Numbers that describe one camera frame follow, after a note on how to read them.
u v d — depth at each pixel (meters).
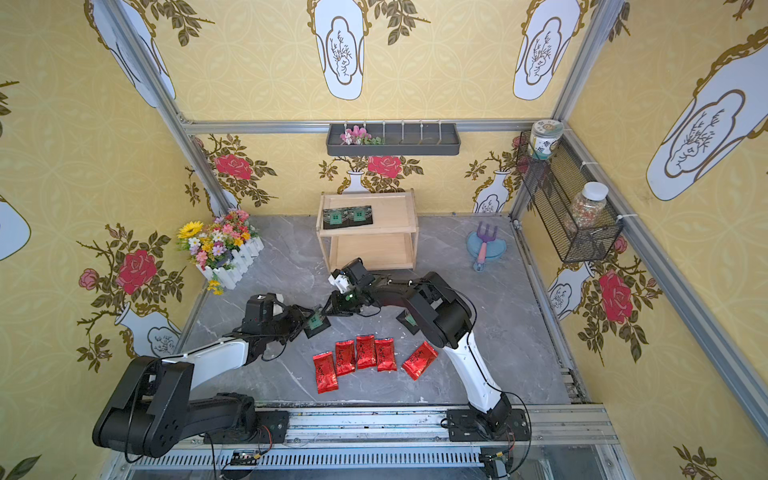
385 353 0.84
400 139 0.92
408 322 0.92
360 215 0.92
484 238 1.13
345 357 0.83
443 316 0.57
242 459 0.73
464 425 0.73
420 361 0.84
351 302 0.87
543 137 0.85
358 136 0.88
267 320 0.73
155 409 0.42
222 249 0.91
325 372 0.81
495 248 1.11
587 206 0.65
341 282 0.92
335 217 0.92
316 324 0.92
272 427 0.73
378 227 0.90
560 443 0.75
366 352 0.84
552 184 0.99
